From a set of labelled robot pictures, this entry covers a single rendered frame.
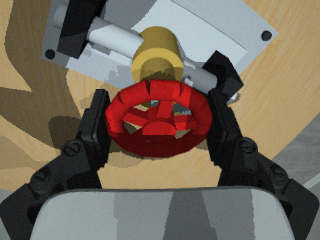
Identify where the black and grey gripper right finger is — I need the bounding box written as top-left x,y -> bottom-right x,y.
206,88 -> 320,240

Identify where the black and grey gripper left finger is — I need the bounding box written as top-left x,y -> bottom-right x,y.
0,89 -> 111,240

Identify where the light grey mounting plate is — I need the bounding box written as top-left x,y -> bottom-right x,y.
41,0 -> 278,89

